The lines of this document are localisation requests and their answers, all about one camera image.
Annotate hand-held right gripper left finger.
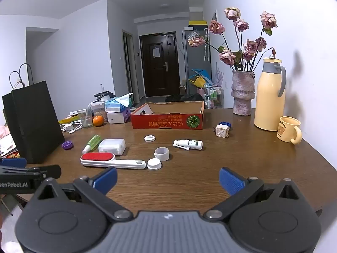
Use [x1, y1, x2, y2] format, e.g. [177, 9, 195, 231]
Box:
[34, 167, 133, 222]

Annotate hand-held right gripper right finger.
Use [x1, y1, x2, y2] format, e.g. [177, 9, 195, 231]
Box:
[204, 167, 303, 222]

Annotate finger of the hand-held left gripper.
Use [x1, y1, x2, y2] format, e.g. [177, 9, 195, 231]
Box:
[28, 165, 62, 179]
[0, 157, 27, 168]

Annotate red and white lint brush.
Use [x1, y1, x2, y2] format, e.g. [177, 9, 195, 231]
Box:
[80, 152, 147, 170]

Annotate white plastic box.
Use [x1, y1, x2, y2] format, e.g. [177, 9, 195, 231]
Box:
[98, 138, 126, 155]

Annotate green spray bottle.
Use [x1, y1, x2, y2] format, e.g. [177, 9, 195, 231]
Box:
[82, 134, 102, 155]

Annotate white plug adapter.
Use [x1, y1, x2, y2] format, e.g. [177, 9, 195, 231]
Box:
[213, 126, 231, 139]

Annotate white spray bottle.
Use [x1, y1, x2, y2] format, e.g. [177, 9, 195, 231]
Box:
[173, 139, 203, 151]

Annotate red cardboard box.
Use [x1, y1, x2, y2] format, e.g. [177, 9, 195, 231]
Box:
[130, 101, 205, 130]

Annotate printed packet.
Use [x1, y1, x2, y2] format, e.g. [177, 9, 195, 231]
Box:
[0, 133, 20, 159]

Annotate black paper bag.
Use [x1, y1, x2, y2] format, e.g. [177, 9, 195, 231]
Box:
[2, 63, 66, 164]

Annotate white bottle cap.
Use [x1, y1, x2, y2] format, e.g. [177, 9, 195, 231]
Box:
[147, 158, 162, 170]

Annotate clear glass cup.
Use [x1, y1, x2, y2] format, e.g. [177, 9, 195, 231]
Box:
[77, 108, 92, 128]

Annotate clear plastic jar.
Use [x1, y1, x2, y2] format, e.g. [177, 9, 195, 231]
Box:
[91, 101, 108, 123]

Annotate blue tissue pack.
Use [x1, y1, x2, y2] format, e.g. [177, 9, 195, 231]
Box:
[105, 93, 134, 112]

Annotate yellow bear mug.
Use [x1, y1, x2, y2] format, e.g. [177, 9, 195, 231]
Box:
[276, 116, 303, 145]

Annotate black folded item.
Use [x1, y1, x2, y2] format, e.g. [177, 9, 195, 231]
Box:
[94, 91, 116, 102]

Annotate metal trolley cart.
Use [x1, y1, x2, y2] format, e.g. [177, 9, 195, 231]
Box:
[203, 83, 224, 109]

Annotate pink textured vase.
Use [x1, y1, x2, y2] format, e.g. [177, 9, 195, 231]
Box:
[231, 70, 256, 116]

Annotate yellow thermos jug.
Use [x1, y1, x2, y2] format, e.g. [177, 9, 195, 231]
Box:
[253, 57, 287, 131]

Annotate purple wrapping paper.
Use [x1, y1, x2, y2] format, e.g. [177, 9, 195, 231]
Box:
[215, 63, 225, 86]

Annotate blue and yellow bags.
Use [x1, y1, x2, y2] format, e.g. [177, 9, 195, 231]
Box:
[187, 69, 212, 89]

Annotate dark glass side door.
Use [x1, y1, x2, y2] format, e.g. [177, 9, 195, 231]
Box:
[122, 30, 135, 103]

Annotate dark brown door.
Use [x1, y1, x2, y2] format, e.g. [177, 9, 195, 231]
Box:
[139, 32, 181, 97]

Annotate grey refrigerator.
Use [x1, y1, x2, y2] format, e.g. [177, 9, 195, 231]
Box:
[182, 28, 212, 103]

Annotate hanging folded umbrellas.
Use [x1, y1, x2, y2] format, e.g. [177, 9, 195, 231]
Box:
[204, 28, 211, 62]

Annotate yellow and black box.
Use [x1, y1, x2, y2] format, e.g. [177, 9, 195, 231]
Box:
[189, 20, 208, 31]

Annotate dried pink roses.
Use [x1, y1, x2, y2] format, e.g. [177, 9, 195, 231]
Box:
[187, 7, 278, 72]

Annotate white charger cable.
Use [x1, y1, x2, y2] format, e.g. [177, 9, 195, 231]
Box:
[61, 120, 83, 133]

